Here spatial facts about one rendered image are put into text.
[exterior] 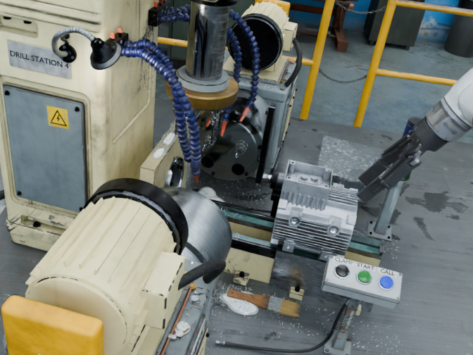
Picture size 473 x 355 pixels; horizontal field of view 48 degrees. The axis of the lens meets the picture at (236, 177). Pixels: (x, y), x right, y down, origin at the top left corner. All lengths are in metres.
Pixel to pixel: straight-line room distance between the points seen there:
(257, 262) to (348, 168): 0.57
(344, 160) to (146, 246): 1.24
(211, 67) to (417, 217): 1.02
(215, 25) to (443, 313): 1.02
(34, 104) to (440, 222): 1.39
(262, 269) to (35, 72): 0.78
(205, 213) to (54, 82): 0.45
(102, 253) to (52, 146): 0.63
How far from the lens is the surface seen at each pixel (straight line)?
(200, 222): 1.17
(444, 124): 1.22
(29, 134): 1.40
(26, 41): 1.29
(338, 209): 1.41
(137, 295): 0.77
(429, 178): 2.26
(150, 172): 1.33
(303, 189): 1.37
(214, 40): 1.26
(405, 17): 6.18
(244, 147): 1.61
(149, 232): 0.84
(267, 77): 1.84
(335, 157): 1.96
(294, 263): 1.48
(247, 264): 1.53
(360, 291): 1.25
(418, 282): 1.73
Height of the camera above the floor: 1.88
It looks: 34 degrees down
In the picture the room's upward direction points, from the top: 9 degrees clockwise
